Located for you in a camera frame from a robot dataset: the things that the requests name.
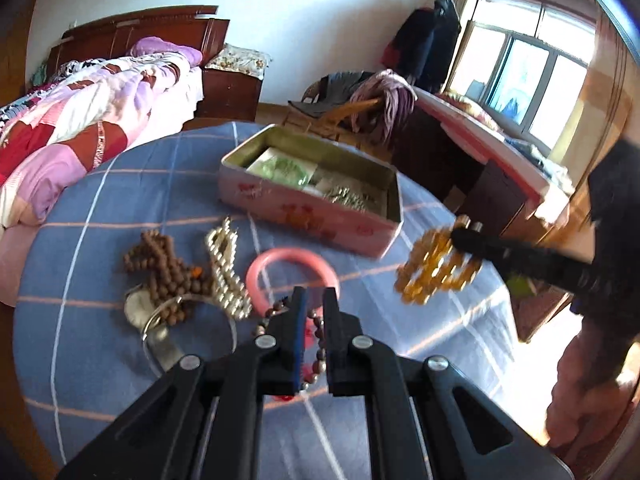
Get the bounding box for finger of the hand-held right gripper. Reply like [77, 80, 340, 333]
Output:
[451, 215, 597, 307]

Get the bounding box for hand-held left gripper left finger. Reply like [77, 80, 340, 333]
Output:
[55, 286, 308, 480]

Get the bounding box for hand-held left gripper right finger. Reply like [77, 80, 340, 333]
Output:
[323, 286, 574, 480]

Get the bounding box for dark bead bracelet red tassel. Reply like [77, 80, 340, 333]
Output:
[255, 297, 333, 406]

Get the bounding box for pink bangle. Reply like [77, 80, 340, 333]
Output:
[245, 247, 342, 318]

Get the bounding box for amber bead bracelet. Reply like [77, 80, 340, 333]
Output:
[395, 227, 483, 306]

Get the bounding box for white pearl bracelet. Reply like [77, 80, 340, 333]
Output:
[205, 217, 253, 321]

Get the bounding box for pink floral tin box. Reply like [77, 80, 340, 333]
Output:
[217, 123, 405, 259]

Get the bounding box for brown wooden bead necklace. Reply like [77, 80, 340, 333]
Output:
[123, 230, 218, 328]

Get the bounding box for green jewelry packet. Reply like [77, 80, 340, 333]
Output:
[247, 147, 318, 191]

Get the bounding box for person's right hand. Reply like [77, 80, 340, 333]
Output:
[544, 330, 634, 453]

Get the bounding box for dark desk pink top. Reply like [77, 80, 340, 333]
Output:
[390, 87, 576, 261]

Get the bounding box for silver metal bangle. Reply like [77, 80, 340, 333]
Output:
[141, 294, 240, 376]

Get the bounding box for white round pendant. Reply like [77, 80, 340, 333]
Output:
[124, 284, 153, 331]

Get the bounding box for window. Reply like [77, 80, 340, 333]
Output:
[447, 0, 598, 153]

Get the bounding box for blue checked tablecloth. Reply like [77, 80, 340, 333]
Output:
[12, 121, 521, 480]

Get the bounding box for purple garment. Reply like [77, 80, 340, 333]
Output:
[350, 69, 418, 148]

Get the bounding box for wicker chair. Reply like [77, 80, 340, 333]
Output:
[282, 72, 396, 143]

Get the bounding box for dark hanging clothes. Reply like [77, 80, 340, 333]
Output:
[382, 0, 463, 93]

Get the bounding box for dark wooden nightstand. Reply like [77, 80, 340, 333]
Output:
[195, 67, 263, 123]

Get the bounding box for grey garment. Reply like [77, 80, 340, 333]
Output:
[287, 71, 381, 117]

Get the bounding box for bed with white sheet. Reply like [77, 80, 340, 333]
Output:
[0, 65, 206, 308]

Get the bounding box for floral cloth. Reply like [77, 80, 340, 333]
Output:
[205, 43, 273, 80]

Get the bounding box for pink patchwork quilt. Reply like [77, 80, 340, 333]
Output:
[0, 52, 193, 228]

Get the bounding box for purple pillow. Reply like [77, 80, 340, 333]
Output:
[129, 36, 203, 67]

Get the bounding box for dark wooden headboard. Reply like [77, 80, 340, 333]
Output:
[47, 5, 231, 76]

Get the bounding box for wooden wardrobe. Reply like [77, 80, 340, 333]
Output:
[0, 0, 33, 111]

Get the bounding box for silver chain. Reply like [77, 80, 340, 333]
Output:
[322, 185, 387, 212]

